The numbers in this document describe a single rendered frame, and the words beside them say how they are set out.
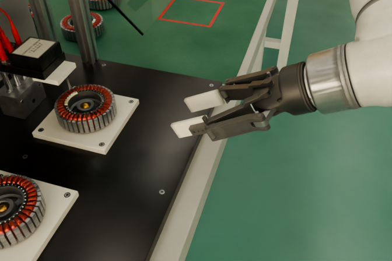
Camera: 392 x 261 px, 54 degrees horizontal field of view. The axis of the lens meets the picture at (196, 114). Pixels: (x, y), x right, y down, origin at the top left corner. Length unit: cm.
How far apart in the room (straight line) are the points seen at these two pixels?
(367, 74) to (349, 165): 132
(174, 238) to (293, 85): 29
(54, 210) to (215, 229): 95
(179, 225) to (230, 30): 62
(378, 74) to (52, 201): 50
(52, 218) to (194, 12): 75
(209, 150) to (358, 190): 109
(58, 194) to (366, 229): 123
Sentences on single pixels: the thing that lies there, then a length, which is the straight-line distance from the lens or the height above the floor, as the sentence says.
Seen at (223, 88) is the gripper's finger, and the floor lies 88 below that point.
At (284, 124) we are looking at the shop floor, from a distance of 193.
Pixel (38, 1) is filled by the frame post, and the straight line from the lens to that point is 93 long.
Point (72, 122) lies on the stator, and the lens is 73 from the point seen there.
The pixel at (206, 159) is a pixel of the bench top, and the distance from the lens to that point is 72.
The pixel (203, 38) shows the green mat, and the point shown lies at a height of 75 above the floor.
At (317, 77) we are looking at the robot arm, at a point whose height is 98.
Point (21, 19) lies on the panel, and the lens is 99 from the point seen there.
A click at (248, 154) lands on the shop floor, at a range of 176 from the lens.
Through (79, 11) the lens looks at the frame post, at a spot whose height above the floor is 90.
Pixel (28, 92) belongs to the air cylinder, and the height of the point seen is 81.
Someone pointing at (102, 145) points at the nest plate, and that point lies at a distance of 72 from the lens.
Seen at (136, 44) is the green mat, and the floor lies 75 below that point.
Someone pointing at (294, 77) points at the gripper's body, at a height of 97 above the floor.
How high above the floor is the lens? 128
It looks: 42 degrees down
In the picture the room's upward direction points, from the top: straight up
